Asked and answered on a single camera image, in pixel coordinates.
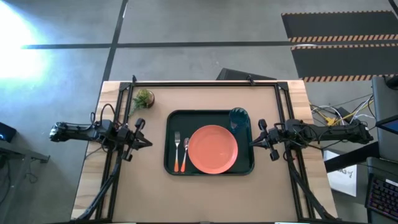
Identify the white printed paper bag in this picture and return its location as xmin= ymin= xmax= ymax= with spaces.
xmin=323 ymin=149 xmax=359 ymax=198

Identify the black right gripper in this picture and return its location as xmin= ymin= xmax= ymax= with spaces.
xmin=249 ymin=118 xmax=289 ymax=162

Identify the dark green plastic tray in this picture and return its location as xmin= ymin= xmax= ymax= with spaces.
xmin=164 ymin=109 xmax=256 ymax=177

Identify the backlit black keyboard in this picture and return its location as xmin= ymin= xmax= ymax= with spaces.
xmin=364 ymin=173 xmax=398 ymax=222

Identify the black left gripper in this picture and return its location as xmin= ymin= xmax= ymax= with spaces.
xmin=116 ymin=118 xmax=154 ymax=162

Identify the black aluminium table frame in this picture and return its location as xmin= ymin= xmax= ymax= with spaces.
xmin=75 ymin=79 xmax=339 ymax=223

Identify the orange plastic plate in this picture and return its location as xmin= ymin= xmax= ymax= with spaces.
xmin=187 ymin=124 xmax=239 ymax=175

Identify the white cable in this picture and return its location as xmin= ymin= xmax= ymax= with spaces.
xmin=309 ymin=96 xmax=374 ymax=125

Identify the yellow cable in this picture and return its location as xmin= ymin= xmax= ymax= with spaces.
xmin=322 ymin=99 xmax=375 ymax=126

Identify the metal spoon orange handle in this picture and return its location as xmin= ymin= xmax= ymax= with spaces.
xmin=180 ymin=137 xmax=190 ymax=174

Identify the black flat panel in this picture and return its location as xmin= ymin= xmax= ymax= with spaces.
xmin=215 ymin=67 xmax=278 ymax=82

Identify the black mat with hazard stripes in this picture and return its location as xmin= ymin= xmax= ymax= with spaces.
xmin=280 ymin=10 xmax=398 ymax=44
xmin=290 ymin=43 xmax=398 ymax=83

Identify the small black device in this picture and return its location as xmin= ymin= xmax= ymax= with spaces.
xmin=0 ymin=121 xmax=17 ymax=144

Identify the metal fork orange handle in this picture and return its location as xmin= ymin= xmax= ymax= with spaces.
xmin=173 ymin=131 xmax=182 ymax=174

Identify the grey computer case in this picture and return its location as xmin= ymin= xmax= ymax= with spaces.
xmin=371 ymin=75 xmax=398 ymax=163

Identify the blue lit screen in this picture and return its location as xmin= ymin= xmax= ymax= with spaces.
xmin=375 ymin=114 xmax=398 ymax=136

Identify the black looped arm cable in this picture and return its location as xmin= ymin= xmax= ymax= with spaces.
xmin=90 ymin=103 xmax=118 ymax=126

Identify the small potted green plant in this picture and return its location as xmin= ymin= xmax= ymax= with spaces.
xmin=128 ymin=88 xmax=155 ymax=117

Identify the black diagonal bar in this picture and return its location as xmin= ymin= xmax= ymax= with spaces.
xmin=324 ymin=141 xmax=381 ymax=174

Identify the grey side desk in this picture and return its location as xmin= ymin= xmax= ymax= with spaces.
xmin=0 ymin=139 xmax=51 ymax=216

